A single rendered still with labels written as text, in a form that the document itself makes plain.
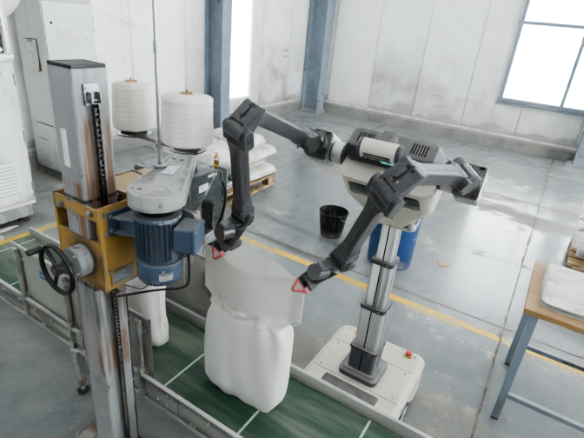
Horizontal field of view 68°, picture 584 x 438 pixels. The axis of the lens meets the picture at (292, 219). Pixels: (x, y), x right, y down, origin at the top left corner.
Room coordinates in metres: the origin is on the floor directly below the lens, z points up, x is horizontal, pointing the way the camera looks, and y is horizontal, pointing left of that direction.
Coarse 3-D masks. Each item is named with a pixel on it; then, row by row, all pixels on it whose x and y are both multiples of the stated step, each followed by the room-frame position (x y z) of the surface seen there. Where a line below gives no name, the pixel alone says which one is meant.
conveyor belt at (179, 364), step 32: (0, 256) 2.36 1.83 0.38; (160, 352) 1.66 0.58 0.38; (192, 352) 1.68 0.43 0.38; (192, 384) 1.47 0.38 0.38; (288, 384) 1.53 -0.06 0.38; (224, 416) 1.32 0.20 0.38; (256, 416) 1.33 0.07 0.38; (288, 416) 1.35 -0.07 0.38; (320, 416) 1.37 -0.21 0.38; (352, 416) 1.38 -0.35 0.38
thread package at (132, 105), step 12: (120, 84) 1.48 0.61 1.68; (132, 84) 1.49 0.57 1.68; (144, 84) 1.52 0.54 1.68; (120, 96) 1.46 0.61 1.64; (132, 96) 1.47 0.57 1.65; (144, 96) 1.49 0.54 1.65; (120, 108) 1.46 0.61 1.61; (132, 108) 1.46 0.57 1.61; (144, 108) 1.49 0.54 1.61; (120, 120) 1.46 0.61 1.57; (132, 120) 1.46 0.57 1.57; (144, 120) 1.48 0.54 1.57
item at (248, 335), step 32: (224, 256) 1.57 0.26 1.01; (256, 256) 1.56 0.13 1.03; (224, 288) 1.48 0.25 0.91; (256, 288) 1.40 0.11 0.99; (288, 288) 1.39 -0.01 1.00; (224, 320) 1.45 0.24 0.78; (256, 320) 1.40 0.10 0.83; (288, 320) 1.39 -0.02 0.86; (224, 352) 1.44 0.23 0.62; (256, 352) 1.36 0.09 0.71; (288, 352) 1.40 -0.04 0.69; (224, 384) 1.43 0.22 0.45; (256, 384) 1.36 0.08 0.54
